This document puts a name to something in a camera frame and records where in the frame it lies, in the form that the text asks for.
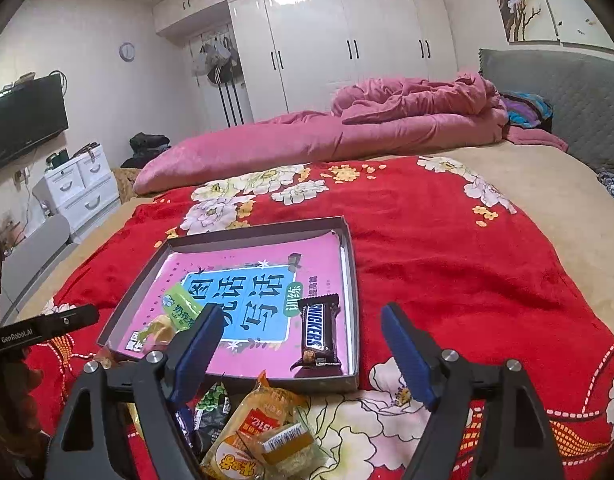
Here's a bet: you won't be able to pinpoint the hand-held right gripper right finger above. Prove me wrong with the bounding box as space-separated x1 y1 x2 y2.
381 302 568 480

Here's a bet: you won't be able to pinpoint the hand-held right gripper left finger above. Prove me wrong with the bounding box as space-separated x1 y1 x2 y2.
39 302 225 480

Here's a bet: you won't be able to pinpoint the black green snack packet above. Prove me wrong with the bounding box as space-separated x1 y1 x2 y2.
192 382 232 457

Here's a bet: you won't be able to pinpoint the dark blue snack packet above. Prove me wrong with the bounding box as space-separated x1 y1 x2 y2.
173 404 198 457

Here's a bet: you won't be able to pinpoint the orange bread packet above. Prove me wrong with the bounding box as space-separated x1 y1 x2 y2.
199 370 312 480

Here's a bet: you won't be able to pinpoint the brown chocolate bar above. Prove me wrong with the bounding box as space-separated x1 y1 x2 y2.
290 294 342 372

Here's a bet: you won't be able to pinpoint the grey cardboard box tray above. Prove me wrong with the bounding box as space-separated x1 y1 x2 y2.
96 216 360 394

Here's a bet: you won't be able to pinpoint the clear small cake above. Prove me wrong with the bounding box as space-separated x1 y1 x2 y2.
237 421 334 480

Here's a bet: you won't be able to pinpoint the grey padded footboard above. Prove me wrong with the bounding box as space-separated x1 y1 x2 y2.
0 214 72 323

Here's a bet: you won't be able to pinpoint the red floral blanket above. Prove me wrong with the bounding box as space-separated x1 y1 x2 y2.
24 155 614 480

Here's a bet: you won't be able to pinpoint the pink printed booklet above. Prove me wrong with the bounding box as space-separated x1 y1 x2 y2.
118 230 350 377

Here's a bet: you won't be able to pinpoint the white drawer chest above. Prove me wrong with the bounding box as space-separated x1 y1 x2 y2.
33 142 122 241

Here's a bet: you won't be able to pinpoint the dark clothes pile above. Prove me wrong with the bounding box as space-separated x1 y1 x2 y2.
121 132 172 168

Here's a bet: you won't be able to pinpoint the pink duvet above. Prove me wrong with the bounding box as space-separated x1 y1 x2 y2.
133 72 570 196

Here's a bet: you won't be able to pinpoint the colourful striped cloth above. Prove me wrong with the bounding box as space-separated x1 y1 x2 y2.
501 91 554 133

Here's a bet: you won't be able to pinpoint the hanging bags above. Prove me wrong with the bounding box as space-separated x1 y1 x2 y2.
192 35 240 86

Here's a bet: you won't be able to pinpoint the grey padded headboard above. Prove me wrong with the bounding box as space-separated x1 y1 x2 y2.
479 49 614 173

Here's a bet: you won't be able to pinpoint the white wardrobe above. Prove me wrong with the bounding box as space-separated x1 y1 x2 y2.
153 0 460 128

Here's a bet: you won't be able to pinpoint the black wall television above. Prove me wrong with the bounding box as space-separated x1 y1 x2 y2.
0 75 70 173

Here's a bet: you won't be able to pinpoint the floral wall poster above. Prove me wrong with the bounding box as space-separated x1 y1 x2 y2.
482 0 614 52

